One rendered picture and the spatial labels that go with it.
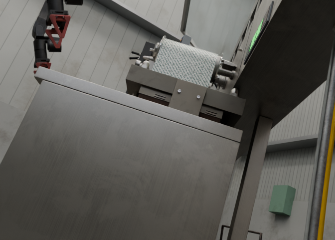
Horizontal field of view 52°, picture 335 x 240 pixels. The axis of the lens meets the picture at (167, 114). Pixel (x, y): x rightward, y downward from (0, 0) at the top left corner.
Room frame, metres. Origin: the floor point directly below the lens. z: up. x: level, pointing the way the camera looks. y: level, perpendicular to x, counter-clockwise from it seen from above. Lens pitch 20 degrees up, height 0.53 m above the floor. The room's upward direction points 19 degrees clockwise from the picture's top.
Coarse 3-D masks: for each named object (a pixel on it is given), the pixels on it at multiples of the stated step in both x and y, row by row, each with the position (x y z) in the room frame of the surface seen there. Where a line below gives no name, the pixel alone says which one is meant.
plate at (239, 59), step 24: (264, 0) 0.95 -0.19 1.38; (288, 0) 0.65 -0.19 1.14; (312, 0) 0.63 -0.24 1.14; (288, 24) 0.73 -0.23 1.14; (312, 24) 0.71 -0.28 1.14; (240, 48) 1.30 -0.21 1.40; (264, 48) 0.87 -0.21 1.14; (288, 48) 0.83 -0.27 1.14; (312, 48) 0.80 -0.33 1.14; (240, 72) 1.07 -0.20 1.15; (264, 72) 1.00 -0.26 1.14; (288, 72) 0.95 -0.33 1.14; (312, 72) 0.91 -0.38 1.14; (240, 96) 1.22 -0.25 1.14; (264, 96) 1.16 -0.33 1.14; (288, 96) 1.10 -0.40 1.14; (240, 120) 1.46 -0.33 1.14; (240, 144) 1.78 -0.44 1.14
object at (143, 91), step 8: (144, 88) 1.04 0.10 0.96; (144, 96) 1.04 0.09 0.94; (152, 96) 1.04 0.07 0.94; (160, 96) 1.04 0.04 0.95; (168, 96) 1.04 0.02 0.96; (168, 104) 1.04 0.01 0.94; (200, 112) 1.03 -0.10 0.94; (208, 112) 1.03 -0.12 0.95; (216, 112) 1.03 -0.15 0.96; (216, 120) 1.03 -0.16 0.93
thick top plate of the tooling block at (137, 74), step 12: (132, 72) 1.04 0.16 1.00; (144, 72) 1.03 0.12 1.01; (156, 72) 1.03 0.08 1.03; (132, 84) 1.06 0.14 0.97; (144, 84) 1.03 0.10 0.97; (156, 84) 1.03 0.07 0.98; (168, 84) 1.03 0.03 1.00; (204, 96) 1.02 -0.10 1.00; (216, 96) 1.02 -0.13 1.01; (228, 96) 1.01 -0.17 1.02; (216, 108) 1.02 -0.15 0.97; (228, 108) 1.01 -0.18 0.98; (240, 108) 1.01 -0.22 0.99; (228, 120) 1.09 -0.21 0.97
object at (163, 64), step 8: (160, 56) 1.23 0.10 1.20; (160, 64) 1.23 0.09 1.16; (168, 64) 1.23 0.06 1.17; (176, 64) 1.22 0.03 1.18; (184, 64) 1.22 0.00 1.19; (192, 64) 1.22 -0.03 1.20; (160, 72) 1.23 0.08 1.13; (168, 72) 1.23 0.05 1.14; (176, 72) 1.22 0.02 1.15; (184, 72) 1.22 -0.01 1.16; (192, 72) 1.22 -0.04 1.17; (200, 72) 1.22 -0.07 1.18; (208, 72) 1.22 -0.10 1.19; (192, 80) 1.22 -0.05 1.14; (200, 80) 1.22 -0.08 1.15; (208, 80) 1.22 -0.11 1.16
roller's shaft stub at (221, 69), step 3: (219, 69) 1.26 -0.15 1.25; (222, 69) 1.26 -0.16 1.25; (225, 69) 1.26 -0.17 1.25; (228, 69) 1.26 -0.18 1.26; (219, 72) 1.27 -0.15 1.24; (222, 72) 1.26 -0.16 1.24; (225, 72) 1.26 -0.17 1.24; (228, 72) 1.26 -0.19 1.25; (231, 72) 1.26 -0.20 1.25; (234, 72) 1.25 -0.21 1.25; (222, 75) 1.28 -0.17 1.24; (225, 75) 1.27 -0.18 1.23; (228, 75) 1.27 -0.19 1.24; (231, 75) 1.26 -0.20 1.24; (231, 78) 1.27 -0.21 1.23
